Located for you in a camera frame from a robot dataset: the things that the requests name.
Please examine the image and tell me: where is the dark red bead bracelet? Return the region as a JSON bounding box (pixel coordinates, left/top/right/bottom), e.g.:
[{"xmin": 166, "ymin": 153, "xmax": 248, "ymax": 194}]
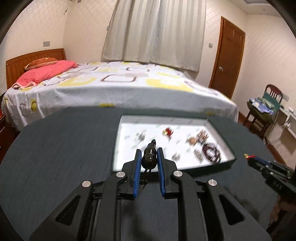
[{"xmin": 202, "ymin": 143, "xmax": 223, "ymax": 165}]

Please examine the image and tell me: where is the silver leaf brooch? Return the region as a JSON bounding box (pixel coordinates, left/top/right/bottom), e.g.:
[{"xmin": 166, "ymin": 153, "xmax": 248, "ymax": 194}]
[{"xmin": 194, "ymin": 150, "xmax": 203, "ymax": 163}]

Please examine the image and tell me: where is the small pearl flower brooch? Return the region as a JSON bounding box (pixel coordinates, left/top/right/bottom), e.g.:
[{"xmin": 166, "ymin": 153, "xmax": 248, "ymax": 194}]
[{"xmin": 171, "ymin": 153, "xmax": 181, "ymax": 162}]

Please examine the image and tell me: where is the gold pearl brooch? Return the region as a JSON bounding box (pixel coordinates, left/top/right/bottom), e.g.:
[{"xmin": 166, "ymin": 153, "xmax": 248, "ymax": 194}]
[{"xmin": 196, "ymin": 130, "xmax": 209, "ymax": 143}]

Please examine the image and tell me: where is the black bead cord necklace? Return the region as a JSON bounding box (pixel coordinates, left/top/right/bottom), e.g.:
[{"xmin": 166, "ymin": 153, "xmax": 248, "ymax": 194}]
[{"xmin": 139, "ymin": 138, "xmax": 159, "ymax": 186}]

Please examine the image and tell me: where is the white side desk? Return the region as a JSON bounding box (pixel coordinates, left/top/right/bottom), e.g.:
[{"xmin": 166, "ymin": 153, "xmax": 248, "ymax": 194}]
[{"xmin": 265, "ymin": 106, "xmax": 296, "ymax": 158}]

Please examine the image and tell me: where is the wooden chair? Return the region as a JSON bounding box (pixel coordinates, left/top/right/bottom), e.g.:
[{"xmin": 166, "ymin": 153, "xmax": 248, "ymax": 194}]
[{"xmin": 243, "ymin": 84, "xmax": 283, "ymax": 138}]

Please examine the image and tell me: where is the pile of clothes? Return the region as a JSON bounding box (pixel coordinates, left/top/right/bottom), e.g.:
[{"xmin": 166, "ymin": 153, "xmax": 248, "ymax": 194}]
[{"xmin": 247, "ymin": 92, "xmax": 280, "ymax": 123}]

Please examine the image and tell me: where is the green white tray box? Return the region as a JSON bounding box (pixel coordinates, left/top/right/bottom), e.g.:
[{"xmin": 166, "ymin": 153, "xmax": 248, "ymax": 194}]
[{"xmin": 112, "ymin": 115, "xmax": 236, "ymax": 173}]

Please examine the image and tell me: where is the dark green tablecloth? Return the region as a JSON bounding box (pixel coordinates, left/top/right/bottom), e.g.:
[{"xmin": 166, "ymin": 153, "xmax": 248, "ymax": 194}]
[{"xmin": 1, "ymin": 107, "xmax": 276, "ymax": 240}]

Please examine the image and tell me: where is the dark wooden nightstand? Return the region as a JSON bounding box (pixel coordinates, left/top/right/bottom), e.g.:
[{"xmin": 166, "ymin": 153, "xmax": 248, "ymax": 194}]
[{"xmin": 0, "ymin": 111, "xmax": 19, "ymax": 163}]

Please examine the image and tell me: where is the brown wooden door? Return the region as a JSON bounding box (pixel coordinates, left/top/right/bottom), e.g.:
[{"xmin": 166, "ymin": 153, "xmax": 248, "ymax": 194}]
[{"xmin": 209, "ymin": 17, "xmax": 245, "ymax": 98}]

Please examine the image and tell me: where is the bed with patterned sheet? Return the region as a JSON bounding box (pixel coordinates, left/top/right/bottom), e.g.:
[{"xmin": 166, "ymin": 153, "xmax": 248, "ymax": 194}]
[{"xmin": 1, "ymin": 62, "xmax": 239, "ymax": 130}]

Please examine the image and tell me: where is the pink pillow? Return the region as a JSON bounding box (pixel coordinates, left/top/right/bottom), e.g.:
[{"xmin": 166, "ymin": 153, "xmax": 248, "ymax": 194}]
[{"xmin": 11, "ymin": 60, "xmax": 78, "ymax": 89}]

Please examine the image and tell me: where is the orange patterned pillow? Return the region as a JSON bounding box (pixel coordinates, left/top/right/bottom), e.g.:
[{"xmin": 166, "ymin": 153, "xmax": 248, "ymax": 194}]
[{"xmin": 24, "ymin": 57, "xmax": 58, "ymax": 71}]

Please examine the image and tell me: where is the grey window curtain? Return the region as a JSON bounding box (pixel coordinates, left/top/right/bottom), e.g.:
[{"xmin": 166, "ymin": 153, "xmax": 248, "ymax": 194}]
[{"xmin": 101, "ymin": 1, "xmax": 206, "ymax": 72}]

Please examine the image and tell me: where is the wooden headboard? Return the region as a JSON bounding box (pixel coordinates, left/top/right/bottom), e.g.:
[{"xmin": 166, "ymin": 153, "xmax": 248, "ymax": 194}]
[{"xmin": 5, "ymin": 48, "xmax": 67, "ymax": 90}]

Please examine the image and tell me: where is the wall socket above headboard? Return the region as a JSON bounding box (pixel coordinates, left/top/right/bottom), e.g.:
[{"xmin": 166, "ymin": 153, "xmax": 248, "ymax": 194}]
[{"xmin": 43, "ymin": 41, "xmax": 50, "ymax": 47}]

